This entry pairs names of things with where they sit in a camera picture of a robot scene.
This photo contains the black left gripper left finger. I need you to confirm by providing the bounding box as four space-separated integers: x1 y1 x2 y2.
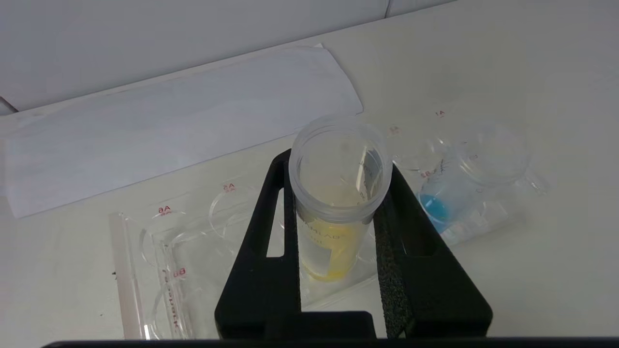
215 149 303 339

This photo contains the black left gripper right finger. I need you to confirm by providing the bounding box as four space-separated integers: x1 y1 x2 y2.
374 164 494 339

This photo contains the test tube with yellow pigment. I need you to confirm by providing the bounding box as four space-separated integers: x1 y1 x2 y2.
288 114 394 283

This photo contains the test tube with blue pigment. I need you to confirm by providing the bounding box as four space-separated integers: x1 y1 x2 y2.
417 123 533 235

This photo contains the clear acrylic test tube rack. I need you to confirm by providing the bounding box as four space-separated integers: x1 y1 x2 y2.
108 109 552 340

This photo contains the white paper sheet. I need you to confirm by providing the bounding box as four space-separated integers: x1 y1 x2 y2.
0 43 364 219

